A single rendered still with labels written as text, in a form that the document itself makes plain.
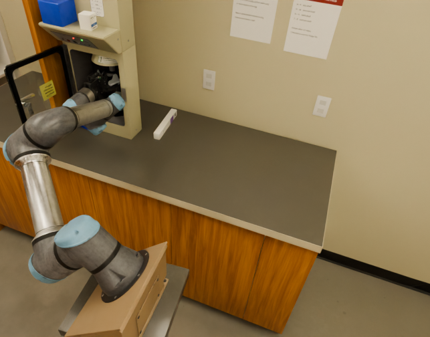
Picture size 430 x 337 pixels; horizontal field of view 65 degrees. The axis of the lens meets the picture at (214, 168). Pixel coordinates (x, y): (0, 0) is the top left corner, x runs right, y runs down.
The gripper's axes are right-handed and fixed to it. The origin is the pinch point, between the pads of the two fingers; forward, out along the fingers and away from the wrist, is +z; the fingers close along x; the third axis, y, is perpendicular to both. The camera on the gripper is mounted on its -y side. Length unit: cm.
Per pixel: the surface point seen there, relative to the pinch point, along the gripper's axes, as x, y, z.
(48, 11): 11.8, 36.3, -17.6
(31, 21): 23.7, 30.0, -16.3
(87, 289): -44, -20, -93
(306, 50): -89, 18, 34
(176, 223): -53, -44, -42
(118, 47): -13.9, 23.8, -11.0
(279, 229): -100, -24, -41
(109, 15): -9.5, 35.0, -7.1
